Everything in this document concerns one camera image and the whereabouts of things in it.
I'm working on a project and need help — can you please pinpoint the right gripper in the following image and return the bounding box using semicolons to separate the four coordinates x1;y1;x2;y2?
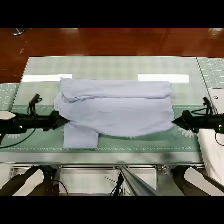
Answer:
171;109;195;133

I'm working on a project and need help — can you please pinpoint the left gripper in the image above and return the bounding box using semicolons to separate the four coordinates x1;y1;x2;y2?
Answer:
48;110;71;132

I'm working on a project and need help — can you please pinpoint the silver frame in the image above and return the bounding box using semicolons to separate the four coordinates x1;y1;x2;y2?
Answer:
0;161;224;197

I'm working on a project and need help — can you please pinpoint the light blue shirt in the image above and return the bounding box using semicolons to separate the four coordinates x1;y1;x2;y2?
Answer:
54;77;175;150

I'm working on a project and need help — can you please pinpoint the white garment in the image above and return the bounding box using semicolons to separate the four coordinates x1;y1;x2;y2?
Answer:
196;127;224;187

